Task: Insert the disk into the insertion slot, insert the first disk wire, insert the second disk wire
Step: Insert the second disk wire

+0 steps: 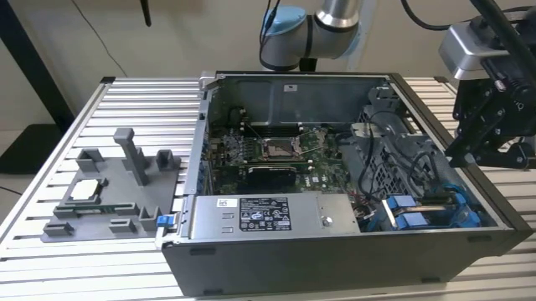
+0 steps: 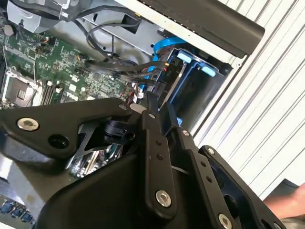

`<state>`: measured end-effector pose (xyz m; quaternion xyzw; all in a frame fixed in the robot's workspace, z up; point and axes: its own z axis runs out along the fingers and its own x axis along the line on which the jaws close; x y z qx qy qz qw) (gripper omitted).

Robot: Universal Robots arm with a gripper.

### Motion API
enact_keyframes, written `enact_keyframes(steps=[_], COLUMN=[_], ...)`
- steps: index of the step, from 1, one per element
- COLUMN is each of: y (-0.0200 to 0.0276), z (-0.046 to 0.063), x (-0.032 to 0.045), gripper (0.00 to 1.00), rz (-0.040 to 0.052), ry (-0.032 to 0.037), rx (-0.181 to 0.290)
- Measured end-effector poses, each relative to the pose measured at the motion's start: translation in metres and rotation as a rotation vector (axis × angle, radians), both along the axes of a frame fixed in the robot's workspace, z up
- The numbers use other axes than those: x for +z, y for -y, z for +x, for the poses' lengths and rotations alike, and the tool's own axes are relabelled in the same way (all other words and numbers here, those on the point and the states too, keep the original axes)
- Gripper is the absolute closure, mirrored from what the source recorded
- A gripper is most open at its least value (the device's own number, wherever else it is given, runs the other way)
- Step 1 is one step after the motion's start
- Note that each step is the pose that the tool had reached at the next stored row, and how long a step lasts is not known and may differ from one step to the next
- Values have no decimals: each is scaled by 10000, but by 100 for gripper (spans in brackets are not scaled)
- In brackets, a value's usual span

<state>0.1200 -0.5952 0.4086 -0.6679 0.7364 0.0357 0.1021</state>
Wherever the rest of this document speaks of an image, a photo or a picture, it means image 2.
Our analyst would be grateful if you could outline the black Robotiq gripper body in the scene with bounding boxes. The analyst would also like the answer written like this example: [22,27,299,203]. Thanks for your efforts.
[35,152,216,229]

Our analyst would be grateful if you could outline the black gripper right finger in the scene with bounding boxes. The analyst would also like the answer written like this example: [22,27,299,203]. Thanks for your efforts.
[166,102,286,229]

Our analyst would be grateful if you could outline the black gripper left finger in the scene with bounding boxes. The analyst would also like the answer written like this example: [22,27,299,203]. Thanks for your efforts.
[0,92,179,220]

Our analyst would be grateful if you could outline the black disk wire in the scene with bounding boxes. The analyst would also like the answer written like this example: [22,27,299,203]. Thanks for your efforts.
[84,59,178,94]

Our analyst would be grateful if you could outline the hard disk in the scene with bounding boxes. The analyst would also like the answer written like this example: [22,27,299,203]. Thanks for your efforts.
[164,47,200,113]

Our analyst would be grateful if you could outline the blue disk wire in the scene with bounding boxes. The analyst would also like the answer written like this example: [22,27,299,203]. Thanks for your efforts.
[137,37,189,96]

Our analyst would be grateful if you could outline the person bare hand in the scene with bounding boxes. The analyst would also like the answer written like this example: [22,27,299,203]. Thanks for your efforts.
[263,182,305,220]

